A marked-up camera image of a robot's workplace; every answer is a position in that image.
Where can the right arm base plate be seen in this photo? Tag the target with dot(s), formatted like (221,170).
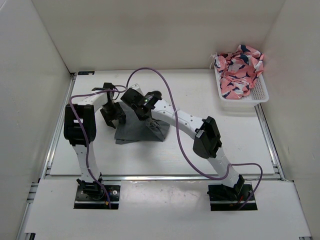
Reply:
(220,201)

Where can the aluminium left side rail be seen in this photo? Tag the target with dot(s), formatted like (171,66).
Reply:
(46,163)

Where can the aluminium rail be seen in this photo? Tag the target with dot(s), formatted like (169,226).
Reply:
(46,163)
(280,198)
(154,178)

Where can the aluminium right side rail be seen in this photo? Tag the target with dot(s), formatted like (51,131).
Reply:
(280,198)

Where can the white plastic basket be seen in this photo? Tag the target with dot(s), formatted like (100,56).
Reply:
(258,95)

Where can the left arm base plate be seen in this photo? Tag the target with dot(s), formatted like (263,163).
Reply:
(98,202)

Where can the aluminium front rail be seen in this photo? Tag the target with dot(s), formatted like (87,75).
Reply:
(154,178)

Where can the pink patterned shorts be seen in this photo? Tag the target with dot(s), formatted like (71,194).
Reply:
(239,71)

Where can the grey shorts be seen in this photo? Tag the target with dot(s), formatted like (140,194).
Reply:
(135,130)

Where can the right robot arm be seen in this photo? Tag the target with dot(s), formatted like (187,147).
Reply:
(205,134)

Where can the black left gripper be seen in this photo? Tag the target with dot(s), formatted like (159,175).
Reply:
(119,114)

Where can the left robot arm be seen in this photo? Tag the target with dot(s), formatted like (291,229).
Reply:
(80,129)

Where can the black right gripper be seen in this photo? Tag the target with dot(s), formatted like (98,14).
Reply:
(142,118)

